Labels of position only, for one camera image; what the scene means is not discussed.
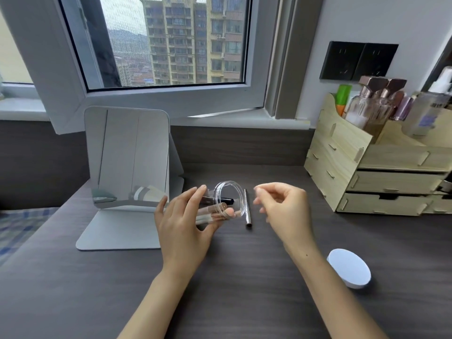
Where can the person's left hand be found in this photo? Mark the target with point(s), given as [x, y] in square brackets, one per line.
[180, 236]

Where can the person's right hand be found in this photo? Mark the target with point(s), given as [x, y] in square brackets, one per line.
[291, 215]

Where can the person's left middle finger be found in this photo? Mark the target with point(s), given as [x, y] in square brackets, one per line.
[196, 199]

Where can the person's left little finger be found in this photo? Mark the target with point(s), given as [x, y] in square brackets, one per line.
[161, 210]

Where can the person's right thumb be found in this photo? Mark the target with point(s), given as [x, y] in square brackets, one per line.
[265, 196]

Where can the person's left thumb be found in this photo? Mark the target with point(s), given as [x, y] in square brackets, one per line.
[217, 222]

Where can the clear plastic jar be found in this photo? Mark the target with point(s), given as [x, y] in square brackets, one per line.
[229, 194]

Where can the person's left forearm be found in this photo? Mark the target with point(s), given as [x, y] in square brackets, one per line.
[160, 307]

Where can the beige makeup brush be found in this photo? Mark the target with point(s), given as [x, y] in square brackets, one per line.
[215, 218]
[219, 208]

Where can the silver eyeliner pencil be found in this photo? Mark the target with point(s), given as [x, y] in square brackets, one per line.
[249, 208]

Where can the black mascara tube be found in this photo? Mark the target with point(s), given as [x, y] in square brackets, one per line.
[220, 200]

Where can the white standing mirror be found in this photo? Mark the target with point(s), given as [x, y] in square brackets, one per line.
[127, 155]

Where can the grey window sill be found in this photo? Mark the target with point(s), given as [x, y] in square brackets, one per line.
[240, 118]

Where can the light wooden desk organizer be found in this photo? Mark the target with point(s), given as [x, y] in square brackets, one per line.
[353, 162]

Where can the white round lid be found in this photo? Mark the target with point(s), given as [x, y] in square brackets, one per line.
[349, 267]

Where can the wooden organizer drawer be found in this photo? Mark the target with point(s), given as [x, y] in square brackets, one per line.
[381, 204]
[392, 181]

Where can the green and orange tube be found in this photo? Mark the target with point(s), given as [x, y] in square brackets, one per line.
[343, 100]

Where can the clear bottle rose gold cap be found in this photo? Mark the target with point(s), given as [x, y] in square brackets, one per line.
[386, 109]
[363, 105]

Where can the blue plaid bed sheet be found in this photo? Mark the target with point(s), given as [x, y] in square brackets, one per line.
[21, 229]

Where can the high-rise apartment building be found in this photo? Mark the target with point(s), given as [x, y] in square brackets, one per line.
[194, 42]

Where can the small pink bottle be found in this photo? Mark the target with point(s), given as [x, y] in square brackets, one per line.
[402, 107]

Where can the grey open window sash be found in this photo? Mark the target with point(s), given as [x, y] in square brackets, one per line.
[53, 67]

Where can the clear bottle white pump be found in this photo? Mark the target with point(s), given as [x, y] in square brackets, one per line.
[427, 112]

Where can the grey window frame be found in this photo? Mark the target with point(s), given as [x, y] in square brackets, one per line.
[293, 56]

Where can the black wall socket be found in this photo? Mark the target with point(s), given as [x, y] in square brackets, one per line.
[340, 60]
[377, 61]

